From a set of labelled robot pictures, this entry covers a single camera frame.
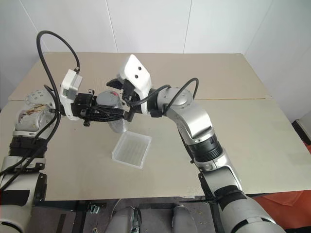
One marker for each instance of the small metal clamp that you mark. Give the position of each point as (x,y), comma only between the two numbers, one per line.
(94,208)

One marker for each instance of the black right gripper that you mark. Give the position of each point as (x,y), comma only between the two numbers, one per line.
(130,97)

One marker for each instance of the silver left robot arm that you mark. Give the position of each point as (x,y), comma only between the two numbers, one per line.
(19,174)

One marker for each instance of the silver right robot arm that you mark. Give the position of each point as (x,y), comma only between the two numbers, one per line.
(196,119)

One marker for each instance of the orange cloth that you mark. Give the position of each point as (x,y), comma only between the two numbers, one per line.
(281,206)

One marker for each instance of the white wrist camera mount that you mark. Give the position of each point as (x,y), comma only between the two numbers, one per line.
(136,69)
(69,83)

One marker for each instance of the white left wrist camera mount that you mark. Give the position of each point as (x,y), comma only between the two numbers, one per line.
(69,83)

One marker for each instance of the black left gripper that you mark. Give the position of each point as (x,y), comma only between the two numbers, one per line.
(82,103)

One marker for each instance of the clear plastic box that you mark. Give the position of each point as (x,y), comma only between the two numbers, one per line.
(131,150)

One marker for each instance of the grey jar lid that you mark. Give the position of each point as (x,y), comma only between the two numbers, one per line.
(108,98)

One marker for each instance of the black and white object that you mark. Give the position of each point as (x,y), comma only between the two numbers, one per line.
(302,128)

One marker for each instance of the clear plastic jar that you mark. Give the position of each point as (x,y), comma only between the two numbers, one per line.
(119,127)

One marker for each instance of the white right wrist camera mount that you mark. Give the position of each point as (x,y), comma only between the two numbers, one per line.
(136,69)

